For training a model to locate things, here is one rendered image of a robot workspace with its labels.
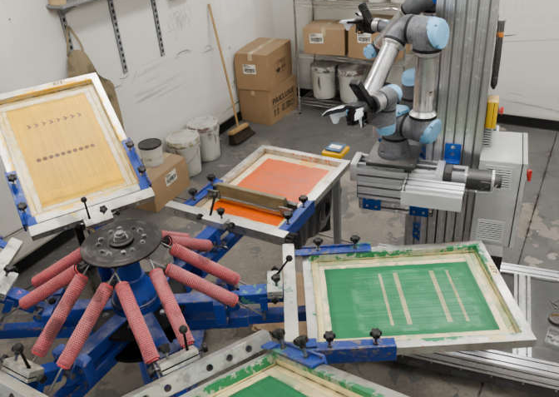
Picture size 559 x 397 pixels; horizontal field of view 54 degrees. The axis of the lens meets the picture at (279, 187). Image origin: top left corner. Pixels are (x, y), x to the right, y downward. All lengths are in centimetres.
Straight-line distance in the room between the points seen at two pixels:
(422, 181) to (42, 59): 284
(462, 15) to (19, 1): 287
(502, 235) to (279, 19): 447
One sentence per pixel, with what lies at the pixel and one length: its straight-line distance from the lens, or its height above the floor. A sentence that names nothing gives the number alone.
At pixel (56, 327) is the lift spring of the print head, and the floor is 115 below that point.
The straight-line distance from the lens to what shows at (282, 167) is 317.
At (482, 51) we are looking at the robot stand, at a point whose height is 172.
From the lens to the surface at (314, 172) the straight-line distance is 310.
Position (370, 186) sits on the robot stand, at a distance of 268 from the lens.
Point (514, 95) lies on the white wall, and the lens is 605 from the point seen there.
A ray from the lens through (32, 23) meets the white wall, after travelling 425.
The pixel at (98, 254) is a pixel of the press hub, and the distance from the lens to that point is 207.
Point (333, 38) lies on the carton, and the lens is 592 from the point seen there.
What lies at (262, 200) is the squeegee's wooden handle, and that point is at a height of 103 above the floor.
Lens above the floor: 245
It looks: 30 degrees down
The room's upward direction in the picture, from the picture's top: 5 degrees counter-clockwise
